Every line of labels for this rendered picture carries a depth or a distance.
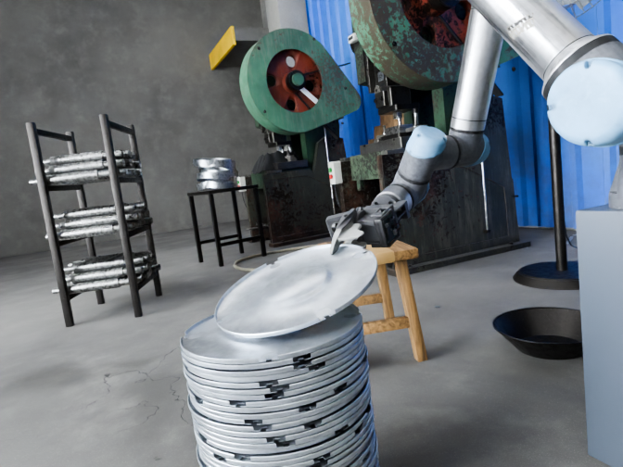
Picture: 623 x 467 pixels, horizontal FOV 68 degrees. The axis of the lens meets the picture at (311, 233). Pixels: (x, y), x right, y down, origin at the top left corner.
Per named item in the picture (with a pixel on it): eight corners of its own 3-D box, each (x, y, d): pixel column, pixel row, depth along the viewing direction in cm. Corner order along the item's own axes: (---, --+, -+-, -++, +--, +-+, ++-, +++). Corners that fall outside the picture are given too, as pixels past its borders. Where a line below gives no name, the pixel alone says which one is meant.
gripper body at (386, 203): (378, 215, 87) (405, 191, 96) (341, 217, 93) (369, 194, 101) (388, 250, 90) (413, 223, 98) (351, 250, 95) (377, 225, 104)
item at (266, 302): (412, 275, 70) (411, 271, 69) (235, 366, 62) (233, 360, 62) (336, 234, 96) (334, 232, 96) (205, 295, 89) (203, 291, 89)
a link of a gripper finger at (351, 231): (348, 239, 82) (372, 218, 89) (322, 239, 86) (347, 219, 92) (352, 255, 83) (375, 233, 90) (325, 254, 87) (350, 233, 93)
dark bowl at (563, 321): (563, 381, 111) (561, 353, 111) (472, 346, 139) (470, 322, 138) (639, 347, 123) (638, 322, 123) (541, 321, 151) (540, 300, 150)
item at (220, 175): (220, 267, 327) (203, 155, 317) (195, 261, 364) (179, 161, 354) (268, 256, 350) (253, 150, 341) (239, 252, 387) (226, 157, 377)
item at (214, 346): (377, 347, 61) (377, 341, 61) (158, 377, 60) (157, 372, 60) (349, 293, 89) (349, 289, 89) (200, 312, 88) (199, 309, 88)
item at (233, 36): (233, 44, 579) (229, 21, 575) (210, 69, 692) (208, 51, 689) (299, 44, 616) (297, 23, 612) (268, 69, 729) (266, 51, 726)
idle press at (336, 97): (271, 252, 364) (240, 23, 342) (232, 243, 451) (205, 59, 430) (421, 222, 433) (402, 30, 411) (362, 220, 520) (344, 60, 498)
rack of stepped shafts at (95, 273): (150, 315, 219) (115, 112, 207) (52, 329, 216) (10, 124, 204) (170, 293, 262) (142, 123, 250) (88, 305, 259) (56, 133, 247)
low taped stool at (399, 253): (429, 362, 131) (418, 246, 127) (348, 376, 129) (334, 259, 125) (393, 325, 165) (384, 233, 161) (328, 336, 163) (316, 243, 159)
